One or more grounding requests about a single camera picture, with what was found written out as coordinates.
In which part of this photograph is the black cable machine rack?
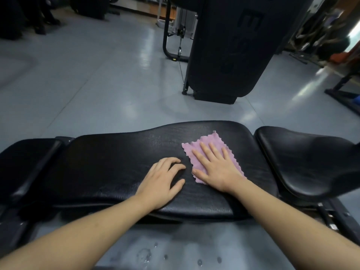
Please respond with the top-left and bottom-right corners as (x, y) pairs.
(284, 0), (338, 65)

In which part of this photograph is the grey weight stack machine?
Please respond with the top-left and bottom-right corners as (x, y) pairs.
(156, 0), (199, 40)

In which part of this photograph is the person's left forearm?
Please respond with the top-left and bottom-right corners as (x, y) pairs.
(0, 193), (155, 270)

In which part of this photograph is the pink cleaning cloth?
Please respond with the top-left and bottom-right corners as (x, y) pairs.
(181, 130), (246, 185)

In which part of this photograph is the black curved machine frame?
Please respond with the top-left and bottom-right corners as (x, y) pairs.
(162, 0), (189, 63)

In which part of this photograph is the red lit vending machine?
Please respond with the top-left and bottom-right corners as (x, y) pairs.
(329, 25), (360, 65)

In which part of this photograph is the person's right forearm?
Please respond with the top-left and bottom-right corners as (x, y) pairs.
(230, 179), (360, 270)

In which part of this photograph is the black padded gym bench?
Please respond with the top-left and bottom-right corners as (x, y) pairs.
(0, 120), (360, 252)

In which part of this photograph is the person's right hand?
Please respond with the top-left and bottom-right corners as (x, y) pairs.
(191, 142), (249, 195)

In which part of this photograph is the person's left hand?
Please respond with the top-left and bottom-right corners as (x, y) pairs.
(134, 157), (187, 212)

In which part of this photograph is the black gym equipment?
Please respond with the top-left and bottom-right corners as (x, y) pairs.
(0, 0), (121, 42)

